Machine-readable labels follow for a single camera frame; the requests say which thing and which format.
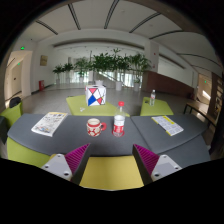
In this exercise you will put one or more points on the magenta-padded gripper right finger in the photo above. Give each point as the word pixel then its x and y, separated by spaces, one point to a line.
pixel 163 166

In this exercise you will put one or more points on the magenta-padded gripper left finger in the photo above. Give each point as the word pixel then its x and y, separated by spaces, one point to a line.
pixel 61 165

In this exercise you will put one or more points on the clear red-capped water bottle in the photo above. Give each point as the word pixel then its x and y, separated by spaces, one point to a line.
pixel 119 121

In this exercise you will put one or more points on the green curved bench seat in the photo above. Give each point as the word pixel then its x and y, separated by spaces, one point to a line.
pixel 23 153

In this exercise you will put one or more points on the yellow-edged printed booklet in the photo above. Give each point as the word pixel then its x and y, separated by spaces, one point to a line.
pixel 167 125

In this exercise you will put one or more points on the white printed magazine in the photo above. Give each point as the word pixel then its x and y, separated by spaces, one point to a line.
pixel 49 124

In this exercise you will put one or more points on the red and white mug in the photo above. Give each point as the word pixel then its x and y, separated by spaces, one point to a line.
pixel 94 127

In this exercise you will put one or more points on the yellow curved bench seat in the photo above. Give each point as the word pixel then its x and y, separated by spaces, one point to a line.
pixel 111 173

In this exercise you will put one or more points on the flat round red coaster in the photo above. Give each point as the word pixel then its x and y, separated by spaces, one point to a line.
pixel 122 135

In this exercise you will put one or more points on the small green low table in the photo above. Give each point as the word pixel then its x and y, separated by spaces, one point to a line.
pixel 156 109

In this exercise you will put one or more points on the large green low table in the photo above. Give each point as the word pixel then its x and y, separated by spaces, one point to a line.
pixel 76 106

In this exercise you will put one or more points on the black-framed wooden chair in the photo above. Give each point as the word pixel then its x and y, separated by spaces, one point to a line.
pixel 196 110

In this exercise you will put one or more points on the dark grey armchair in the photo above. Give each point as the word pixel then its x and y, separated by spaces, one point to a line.
pixel 2 130

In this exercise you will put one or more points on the small clear plastic bottle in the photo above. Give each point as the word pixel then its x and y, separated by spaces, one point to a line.
pixel 152 98

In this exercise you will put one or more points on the green cube seat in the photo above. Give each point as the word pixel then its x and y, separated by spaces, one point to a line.
pixel 11 115

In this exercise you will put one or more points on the red blue white cube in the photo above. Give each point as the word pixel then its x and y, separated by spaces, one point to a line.
pixel 96 95

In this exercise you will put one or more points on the black chair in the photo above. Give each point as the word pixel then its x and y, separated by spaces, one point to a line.
pixel 15 101

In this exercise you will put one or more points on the red fire extinguisher box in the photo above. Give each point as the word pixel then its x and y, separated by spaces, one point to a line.
pixel 41 85

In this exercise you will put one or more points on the row of potted plants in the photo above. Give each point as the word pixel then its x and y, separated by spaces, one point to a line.
pixel 106 63

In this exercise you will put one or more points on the green exit sign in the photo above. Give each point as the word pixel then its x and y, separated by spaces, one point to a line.
pixel 22 48

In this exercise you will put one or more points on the framed wall picture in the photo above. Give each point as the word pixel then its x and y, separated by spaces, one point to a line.
pixel 43 60

